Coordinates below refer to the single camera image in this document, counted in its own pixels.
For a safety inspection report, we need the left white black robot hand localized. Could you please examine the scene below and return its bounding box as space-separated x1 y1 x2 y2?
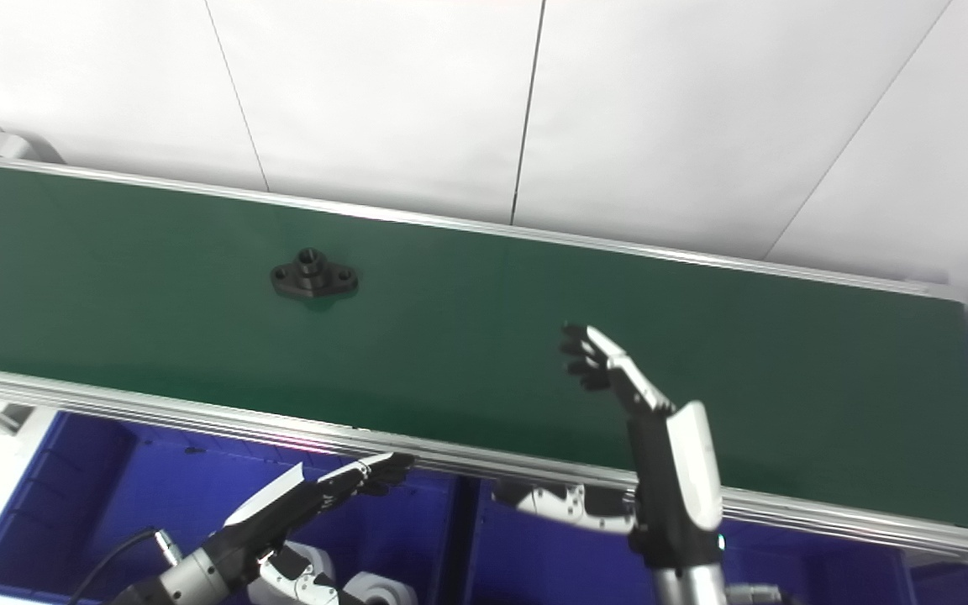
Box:
217 452 416 605

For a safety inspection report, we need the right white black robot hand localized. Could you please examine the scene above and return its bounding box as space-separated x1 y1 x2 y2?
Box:
492 323 726 572

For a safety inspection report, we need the black flange part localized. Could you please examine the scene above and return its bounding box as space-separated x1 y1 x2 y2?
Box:
271 248 360 303

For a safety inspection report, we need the white cylindrical part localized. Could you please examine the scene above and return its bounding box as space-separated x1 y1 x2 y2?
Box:
247 542 339 605
341 571 419 605

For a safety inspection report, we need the green conveyor belt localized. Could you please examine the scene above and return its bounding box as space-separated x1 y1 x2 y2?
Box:
0 151 968 574

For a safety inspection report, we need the grey conveyor end housing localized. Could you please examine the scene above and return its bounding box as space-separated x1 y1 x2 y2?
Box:
0 124 65 165

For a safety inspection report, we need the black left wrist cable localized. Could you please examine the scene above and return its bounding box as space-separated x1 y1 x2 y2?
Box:
68 528 187 605

